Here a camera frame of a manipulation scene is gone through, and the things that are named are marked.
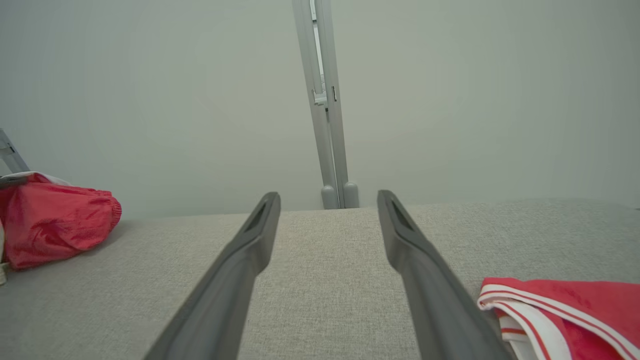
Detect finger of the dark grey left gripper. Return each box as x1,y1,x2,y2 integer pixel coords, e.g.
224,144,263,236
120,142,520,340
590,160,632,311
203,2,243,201
0,174,29,190

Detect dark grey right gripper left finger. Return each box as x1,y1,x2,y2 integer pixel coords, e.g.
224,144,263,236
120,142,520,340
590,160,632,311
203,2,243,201
143,191,282,360

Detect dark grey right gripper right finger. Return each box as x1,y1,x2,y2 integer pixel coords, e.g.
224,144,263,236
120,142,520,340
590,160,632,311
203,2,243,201
376,188,516,360

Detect red shorts with white stripe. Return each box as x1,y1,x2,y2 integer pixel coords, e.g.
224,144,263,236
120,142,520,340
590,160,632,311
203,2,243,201
0,171,123,287

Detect red shirt with white sleeves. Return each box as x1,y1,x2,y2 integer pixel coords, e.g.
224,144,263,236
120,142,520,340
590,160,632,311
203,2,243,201
476,277,640,360

